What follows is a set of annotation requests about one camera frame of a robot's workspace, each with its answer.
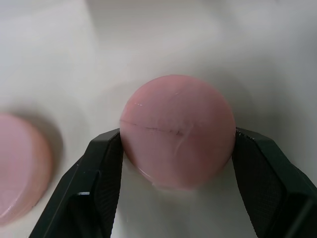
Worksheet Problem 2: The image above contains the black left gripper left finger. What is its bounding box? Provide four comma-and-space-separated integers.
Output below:
29, 128, 124, 238

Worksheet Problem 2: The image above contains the pink round compact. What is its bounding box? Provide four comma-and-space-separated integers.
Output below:
0, 113, 53, 220
119, 74, 236, 191

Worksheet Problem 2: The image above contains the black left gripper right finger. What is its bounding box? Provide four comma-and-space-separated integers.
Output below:
231, 126, 317, 238

